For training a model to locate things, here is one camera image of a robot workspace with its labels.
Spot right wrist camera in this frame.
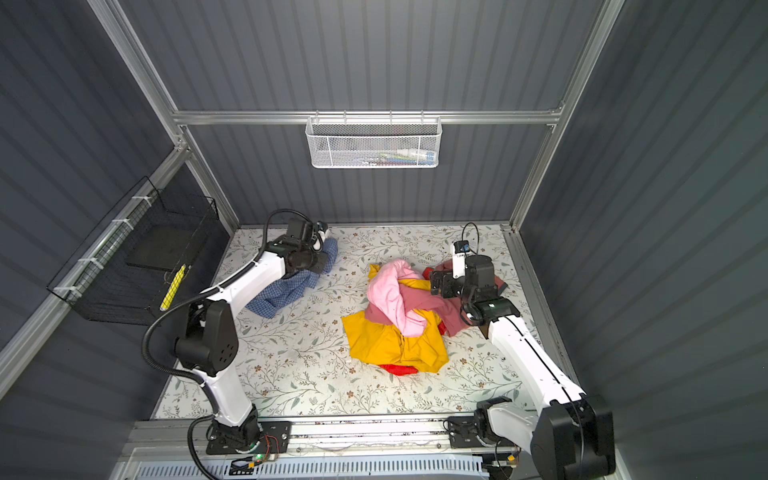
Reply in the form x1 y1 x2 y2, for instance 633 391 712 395
452 240 471 279

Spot white ventilation grille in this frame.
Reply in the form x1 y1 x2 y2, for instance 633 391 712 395
134 454 490 480

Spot maroon pink cloth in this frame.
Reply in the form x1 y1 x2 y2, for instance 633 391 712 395
401 260 470 336

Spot red cloth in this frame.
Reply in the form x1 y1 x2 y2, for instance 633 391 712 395
381 315 449 376

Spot floral table mat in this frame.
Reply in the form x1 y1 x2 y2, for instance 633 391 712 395
235 225 533 417

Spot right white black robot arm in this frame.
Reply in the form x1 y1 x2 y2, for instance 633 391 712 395
429 253 617 479

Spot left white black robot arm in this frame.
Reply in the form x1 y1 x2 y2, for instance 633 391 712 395
174 216 329 453

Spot blue checkered shirt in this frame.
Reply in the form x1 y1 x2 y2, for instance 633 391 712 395
245 237 338 319

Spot yellow cloth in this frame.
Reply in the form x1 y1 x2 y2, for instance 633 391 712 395
340 262 451 373

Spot left black corrugated cable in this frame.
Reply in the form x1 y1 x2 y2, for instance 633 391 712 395
141 208 316 480

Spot items in white basket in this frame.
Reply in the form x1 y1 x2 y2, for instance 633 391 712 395
356 148 438 167

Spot white wire mesh basket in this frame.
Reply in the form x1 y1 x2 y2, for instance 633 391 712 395
305 116 443 169

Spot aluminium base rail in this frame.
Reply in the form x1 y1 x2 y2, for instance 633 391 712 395
119 413 565 457

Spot black wire basket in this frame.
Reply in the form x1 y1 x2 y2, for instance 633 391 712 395
47 169 230 325

